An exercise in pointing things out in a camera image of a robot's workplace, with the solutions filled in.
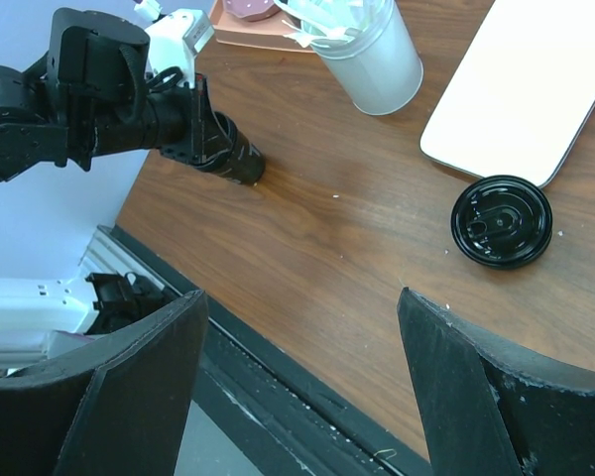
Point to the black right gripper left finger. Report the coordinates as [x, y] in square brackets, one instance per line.
[115, 406]

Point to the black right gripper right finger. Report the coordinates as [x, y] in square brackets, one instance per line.
[490, 406]

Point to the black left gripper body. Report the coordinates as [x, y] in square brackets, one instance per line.
[183, 126]

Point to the black coffee cup stack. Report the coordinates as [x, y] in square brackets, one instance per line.
[235, 151]

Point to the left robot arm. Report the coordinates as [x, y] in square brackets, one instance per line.
[106, 86]

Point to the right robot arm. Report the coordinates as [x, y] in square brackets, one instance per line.
[40, 321]

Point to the salmon pink tray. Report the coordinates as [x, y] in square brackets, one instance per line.
[268, 34]

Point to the pink polka dot plate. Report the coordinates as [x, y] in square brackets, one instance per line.
[251, 10]

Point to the frosted white utensil cup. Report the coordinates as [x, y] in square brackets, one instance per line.
[365, 45]

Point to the white rectangular plate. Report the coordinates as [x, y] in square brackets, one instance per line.
[521, 94]

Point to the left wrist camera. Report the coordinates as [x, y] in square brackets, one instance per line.
[176, 38]

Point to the black mounting base rail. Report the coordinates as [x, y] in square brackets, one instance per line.
[283, 419]

